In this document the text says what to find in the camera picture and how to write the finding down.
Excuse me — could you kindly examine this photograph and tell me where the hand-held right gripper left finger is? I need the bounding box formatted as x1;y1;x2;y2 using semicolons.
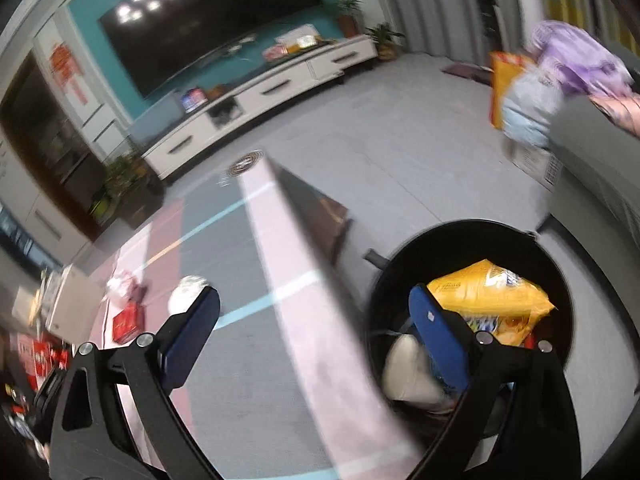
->
47;286;223;480

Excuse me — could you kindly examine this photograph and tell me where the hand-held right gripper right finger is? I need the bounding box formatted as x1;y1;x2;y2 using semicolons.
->
407;284;583;480

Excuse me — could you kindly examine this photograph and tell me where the white paper cup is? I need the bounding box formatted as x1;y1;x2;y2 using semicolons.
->
382;332;451;408

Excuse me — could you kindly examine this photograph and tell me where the yellow snack bag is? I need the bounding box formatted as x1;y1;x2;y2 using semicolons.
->
427;259;557;348

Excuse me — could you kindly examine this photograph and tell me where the black trash bin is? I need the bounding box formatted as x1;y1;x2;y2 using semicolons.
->
364;218;581;461

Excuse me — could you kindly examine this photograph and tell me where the white crumpled tissue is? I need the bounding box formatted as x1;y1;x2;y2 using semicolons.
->
167;275;209;312

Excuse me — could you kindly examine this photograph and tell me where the pink plastic bag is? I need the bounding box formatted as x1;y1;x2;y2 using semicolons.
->
106;267;136;302

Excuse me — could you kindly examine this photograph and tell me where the red patterned package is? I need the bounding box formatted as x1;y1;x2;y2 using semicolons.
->
10;332;70;392

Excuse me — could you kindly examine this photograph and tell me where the large potted plant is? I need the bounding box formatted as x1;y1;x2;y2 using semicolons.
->
90;152;167;231

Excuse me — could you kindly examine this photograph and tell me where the grey sofa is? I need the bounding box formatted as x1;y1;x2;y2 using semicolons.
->
537;92;640;272

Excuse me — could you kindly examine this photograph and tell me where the small red blue box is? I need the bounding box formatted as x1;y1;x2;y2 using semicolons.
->
180;87;208;113

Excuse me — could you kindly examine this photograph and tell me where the dark wooden shelf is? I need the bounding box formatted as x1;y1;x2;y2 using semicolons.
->
0;55;109;241

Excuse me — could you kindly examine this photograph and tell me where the pale plastic bag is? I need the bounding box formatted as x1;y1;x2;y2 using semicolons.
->
501;67;564;149

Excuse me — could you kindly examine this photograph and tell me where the yellow shopping bag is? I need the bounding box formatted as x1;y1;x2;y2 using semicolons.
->
489;51;537;131

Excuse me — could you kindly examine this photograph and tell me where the white television cabinet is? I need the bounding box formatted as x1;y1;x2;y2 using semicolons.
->
141;35;378;181

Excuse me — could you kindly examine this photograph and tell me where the small potted plant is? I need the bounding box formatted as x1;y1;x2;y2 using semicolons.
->
327;0;364;39
365;22;406;62

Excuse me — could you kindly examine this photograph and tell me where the purple clothing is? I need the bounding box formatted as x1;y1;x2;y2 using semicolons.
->
525;20;636;99

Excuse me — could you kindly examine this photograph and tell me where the large black television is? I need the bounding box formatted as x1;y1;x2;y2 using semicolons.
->
97;0;323;101

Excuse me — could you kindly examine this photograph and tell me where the white board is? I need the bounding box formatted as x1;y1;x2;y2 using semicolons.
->
517;0;546;37

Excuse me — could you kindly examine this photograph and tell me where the grey curtain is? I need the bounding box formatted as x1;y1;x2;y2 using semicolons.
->
375;0;551;57

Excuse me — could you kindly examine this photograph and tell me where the red wall decoration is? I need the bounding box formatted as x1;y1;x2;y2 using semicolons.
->
49;42;87;107

